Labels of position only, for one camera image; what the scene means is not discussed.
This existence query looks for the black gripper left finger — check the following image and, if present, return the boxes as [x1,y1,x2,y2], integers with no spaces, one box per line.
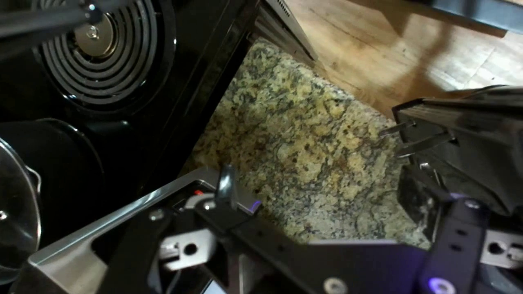
[103,195,255,294]

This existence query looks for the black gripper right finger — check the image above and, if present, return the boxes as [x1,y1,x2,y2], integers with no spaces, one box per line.
[422,197,523,294]

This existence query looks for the stainless steel microwave body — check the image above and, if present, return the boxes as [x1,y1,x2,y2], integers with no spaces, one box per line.
[10,164,263,294]

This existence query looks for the black round pan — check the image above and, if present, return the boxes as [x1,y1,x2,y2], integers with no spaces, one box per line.
[0,115,106,248]

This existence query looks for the glass pot lid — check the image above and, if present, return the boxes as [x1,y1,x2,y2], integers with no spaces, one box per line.
[0,137,44,285]

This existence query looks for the coil stove burner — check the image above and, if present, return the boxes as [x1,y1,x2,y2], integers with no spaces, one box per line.
[31,0,180,114]

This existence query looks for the black electric stove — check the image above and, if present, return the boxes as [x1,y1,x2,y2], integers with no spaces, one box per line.
[0,0,265,257]

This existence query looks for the beige counter cabinet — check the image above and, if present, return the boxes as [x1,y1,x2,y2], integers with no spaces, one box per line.
[253,0,319,61]

